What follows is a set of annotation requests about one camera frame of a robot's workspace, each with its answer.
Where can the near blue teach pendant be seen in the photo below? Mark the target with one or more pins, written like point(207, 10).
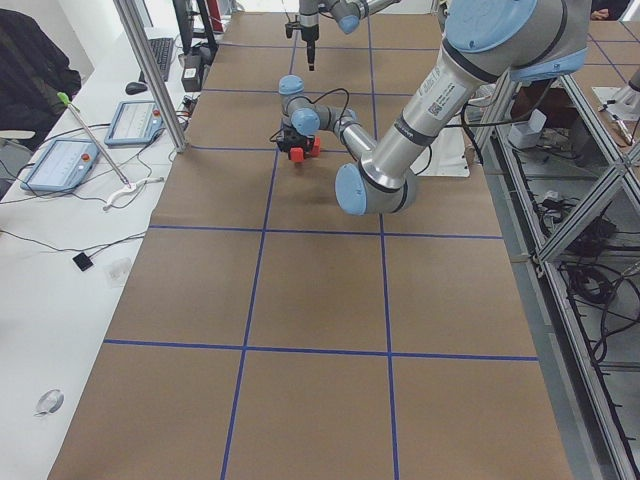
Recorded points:
point(62, 167)

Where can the red block start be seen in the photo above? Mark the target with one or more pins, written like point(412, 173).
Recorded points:
point(297, 155)
point(315, 147)

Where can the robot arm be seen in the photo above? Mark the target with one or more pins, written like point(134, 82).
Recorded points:
point(530, 40)
point(347, 14)

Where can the far blue teach pendant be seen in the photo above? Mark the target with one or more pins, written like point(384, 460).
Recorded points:
point(135, 123)

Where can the blue teach pendant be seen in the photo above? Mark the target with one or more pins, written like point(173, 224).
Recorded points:
point(135, 123)
point(62, 167)

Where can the black computer mouse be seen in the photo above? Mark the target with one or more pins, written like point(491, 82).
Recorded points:
point(134, 88)

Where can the white cardboard box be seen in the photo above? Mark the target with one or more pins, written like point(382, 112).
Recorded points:
point(526, 134)

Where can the aluminium frame post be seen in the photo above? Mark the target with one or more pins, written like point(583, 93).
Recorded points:
point(135, 32)

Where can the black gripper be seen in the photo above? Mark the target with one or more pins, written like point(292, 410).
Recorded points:
point(299, 138)
point(309, 31)

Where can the clear tape roll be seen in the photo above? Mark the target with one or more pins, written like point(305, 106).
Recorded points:
point(49, 403)

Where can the black power adapter box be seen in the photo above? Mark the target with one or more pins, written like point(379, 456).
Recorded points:
point(192, 74)

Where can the aluminium frame rail right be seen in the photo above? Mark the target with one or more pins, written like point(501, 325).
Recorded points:
point(574, 201)

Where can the small black square device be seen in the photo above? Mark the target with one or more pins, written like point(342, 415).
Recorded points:
point(82, 261)

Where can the black keyboard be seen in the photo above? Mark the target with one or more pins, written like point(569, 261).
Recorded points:
point(162, 49)

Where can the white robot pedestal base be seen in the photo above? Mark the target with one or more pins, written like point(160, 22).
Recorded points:
point(441, 162)

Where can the black jacket on chair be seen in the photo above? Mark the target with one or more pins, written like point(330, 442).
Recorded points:
point(34, 70)

